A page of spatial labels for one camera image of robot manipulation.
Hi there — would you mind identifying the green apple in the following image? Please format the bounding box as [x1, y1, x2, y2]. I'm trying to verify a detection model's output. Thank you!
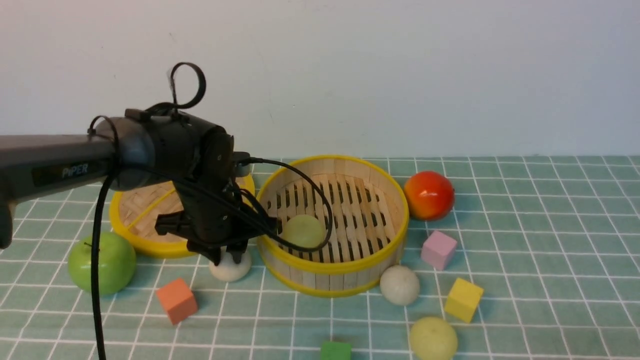
[67, 232, 137, 297]

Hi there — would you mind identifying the pink cube block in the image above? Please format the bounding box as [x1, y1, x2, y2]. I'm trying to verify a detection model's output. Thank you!
[420, 230, 458, 271]

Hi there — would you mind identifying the green cube block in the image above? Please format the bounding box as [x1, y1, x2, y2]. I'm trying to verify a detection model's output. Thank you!
[320, 341, 352, 360]

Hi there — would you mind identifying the red orange peach fruit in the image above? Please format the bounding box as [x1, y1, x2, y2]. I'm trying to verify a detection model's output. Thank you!
[403, 170, 455, 222]

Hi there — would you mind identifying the yellow cube block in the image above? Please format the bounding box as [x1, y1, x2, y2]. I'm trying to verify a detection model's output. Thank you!
[444, 277, 485, 324]

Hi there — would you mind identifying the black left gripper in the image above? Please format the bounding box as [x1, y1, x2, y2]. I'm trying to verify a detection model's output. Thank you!
[155, 180, 278, 266]

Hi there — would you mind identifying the bamboo steamer tray yellow rim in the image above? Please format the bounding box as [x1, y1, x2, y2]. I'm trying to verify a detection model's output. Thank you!
[257, 155, 410, 297]

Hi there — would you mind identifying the yellow bun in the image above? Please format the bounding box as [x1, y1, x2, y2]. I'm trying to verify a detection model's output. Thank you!
[409, 316, 458, 360]
[280, 214, 326, 249]

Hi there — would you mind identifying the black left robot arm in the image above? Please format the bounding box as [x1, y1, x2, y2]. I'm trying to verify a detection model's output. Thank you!
[0, 109, 279, 263]

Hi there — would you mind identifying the white bun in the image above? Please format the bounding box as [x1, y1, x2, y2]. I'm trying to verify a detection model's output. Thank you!
[379, 265, 421, 306]
[208, 251, 253, 283]

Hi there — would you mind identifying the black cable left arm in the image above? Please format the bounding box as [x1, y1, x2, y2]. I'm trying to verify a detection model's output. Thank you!
[87, 62, 334, 360]

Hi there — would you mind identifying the bamboo steamer lid yellow rim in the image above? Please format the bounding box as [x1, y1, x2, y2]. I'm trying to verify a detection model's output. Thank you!
[109, 175, 256, 259]

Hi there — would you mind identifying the orange cube block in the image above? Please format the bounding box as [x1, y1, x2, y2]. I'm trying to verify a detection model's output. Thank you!
[155, 278, 199, 326]

